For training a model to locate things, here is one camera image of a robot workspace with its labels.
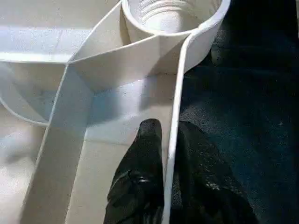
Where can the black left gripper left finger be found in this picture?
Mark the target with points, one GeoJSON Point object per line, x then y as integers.
{"type": "Point", "coordinates": [140, 182]}

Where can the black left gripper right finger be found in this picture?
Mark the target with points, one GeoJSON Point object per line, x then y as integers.
{"type": "Point", "coordinates": [205, 186]}

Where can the white plastic table top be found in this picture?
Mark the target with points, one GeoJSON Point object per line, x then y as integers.
{"type": "Point", "coordinates": [70, 93]}

